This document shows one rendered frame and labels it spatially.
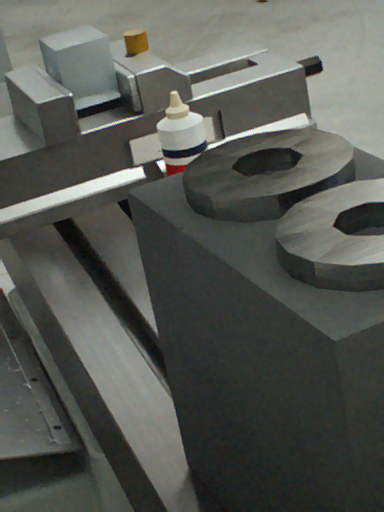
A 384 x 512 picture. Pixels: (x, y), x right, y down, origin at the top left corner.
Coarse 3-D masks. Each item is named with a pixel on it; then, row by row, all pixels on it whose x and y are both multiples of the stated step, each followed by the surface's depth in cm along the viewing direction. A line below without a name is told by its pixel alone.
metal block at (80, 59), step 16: (64, 32) 119; (80, 32) 118; (96, 32) 117; (48, 48) 116; (64, 48) 114; (80, 48) 115; (96, 48) 115; (48, 64) 118; (64, 64) 115; (80, 64) 115; (96, 64) 116; (112, 64) 116; (64, 80) 115; (80, 80) 116; (96, 80) 116; (112, 80) 117; (80, 96) 116; (96, 96) 117; (112, 96) 118
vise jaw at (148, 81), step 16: (112, 48) 123; (128, 64) 117; (144, 64) 116; (160, 64) 115; (128, 80) 114; (144, 80) 115; (160, 80) 115; (176, 80) 116; (128, 96) 116; (144, 96) 115; (160, 96) 116; (192, 96) 117; (144, 112) 116
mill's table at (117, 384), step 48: (0, 96) 154; (0, 240) 122; (48, 240) 112; (96, 240) 110; (48, 288) 103; (96, 288) 101; (144, 288) 100; (48, 336) 107; (96, 336) 94; (144, 336) 97; (96, 384) 87; (144, 384) 86; (96, 432) 94; (144, 432) 81; (144, 480) 77; (192, 480) 75
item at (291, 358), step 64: (128, 192) 69; (192, 192) 64; (256, 192) 62; (320, 192) 60; (192, 256) 62; (256, 256) 58; (320, 256) 54; (192, 320) 66; (256, 320) 57; (320, 320) 52; (192, 384) 69; (256, 384) 60; (320, 384) 53; (192, 448) 74; (256, 448) 63; (320, 448) 55
